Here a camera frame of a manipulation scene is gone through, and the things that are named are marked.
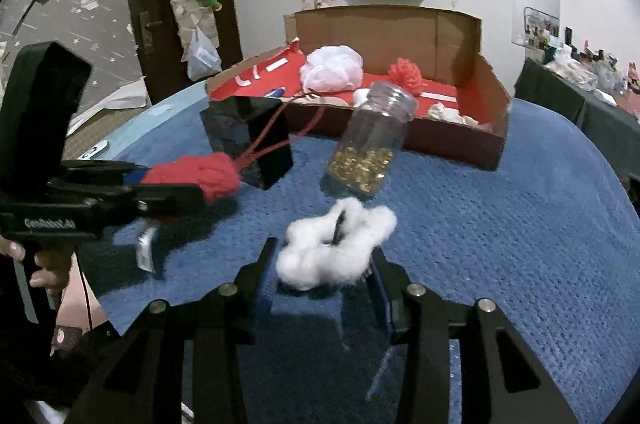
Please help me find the dark green tablecloth table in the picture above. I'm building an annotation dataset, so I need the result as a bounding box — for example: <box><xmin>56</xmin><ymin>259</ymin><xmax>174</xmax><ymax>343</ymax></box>
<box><xmin>514</xmin><ymin>58</ymin><xmax>640</xmax><ymax>179</ymax></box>

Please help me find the clear plastic bag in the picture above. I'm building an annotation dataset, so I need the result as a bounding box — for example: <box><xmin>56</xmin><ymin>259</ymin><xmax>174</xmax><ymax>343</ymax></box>
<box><xmin>186</xmin><ymin>28</ymin><xmax>222</xmax><ymax>81</ymax></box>

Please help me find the black floral gift box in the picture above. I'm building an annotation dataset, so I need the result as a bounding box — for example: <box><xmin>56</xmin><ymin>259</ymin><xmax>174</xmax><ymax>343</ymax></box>
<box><xmin>200</xmin><ymin>95</ymin><xmax>294</xmax><ymax>190</ymax></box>

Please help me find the clear jar with gold beads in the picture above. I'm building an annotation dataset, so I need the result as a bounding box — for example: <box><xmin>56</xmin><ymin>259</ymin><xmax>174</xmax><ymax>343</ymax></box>
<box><xmin>323</xmin><ymin>81</ymin><xmax>418</xmax><ymax>199</ymax></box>

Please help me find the cream crocheted item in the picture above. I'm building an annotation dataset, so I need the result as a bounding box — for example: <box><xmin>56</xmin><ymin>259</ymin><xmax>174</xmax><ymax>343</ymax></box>
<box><xmin>427</xmin><ymin>102</ymin><xmax>478</xmax><ymax>127</ymax></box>

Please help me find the blue textured blanket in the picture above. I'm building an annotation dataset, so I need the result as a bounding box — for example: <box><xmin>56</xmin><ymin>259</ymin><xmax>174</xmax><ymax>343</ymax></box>
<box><xmin>80</xmin><ymin>101</ymin><xmax>639</xmax><ymax>423</ymax></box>

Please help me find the red knitted pouch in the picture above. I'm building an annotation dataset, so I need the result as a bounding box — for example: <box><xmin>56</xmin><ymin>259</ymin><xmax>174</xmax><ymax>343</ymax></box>
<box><xmin>139</xmin><ymin>94</ymin><xmax>326</xmax><ymax>205</ymax></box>

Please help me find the person left hand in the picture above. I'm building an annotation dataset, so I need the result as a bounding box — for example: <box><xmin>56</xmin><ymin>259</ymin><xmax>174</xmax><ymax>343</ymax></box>
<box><xmin>1</xmin><ymin>237</ymin><xmax>74</xmax><ymax>296</ymax></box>

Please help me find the red mesh bath pouf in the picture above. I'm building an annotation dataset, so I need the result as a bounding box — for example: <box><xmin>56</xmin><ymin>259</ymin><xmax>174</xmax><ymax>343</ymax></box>
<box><xmin>387</xmin><ymin>58</ymin><xmax>423</xmax><ymax>96</ymax></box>

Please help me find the white mesh bath pouf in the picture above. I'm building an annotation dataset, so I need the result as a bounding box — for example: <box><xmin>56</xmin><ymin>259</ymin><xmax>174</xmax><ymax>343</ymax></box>
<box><xmin>299</xmin><ymin>46</ymin><xmax>363</xmax><ymax>93</ymax></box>

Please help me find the white cotton wad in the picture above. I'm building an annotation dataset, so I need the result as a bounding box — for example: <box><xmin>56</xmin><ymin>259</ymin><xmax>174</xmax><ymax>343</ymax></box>
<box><xmin>276</xmin><ymin>197</ymin><xmax>397</xmax><ymax>291</ymax></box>

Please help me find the brown cardboard box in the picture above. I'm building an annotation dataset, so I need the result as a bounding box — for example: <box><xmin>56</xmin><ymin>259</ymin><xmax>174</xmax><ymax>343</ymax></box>
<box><xmin>205</xmin><ymin>6</ymin><xmax>511</xmax><ymax>170</ymax></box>

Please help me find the brown round powder puff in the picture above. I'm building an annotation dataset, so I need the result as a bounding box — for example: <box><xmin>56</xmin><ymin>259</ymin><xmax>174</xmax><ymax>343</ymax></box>
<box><xmin>299</xmin><ymin>95</ymin><xmax>349</xmax><ymax>107</ymax></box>

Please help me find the blue white tube package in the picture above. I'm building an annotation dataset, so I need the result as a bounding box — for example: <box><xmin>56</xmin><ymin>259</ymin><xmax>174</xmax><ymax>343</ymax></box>
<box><xmin>264</xmin><ymin>87</ymin><xmax>286</xmax><ymax>98</ymax></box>

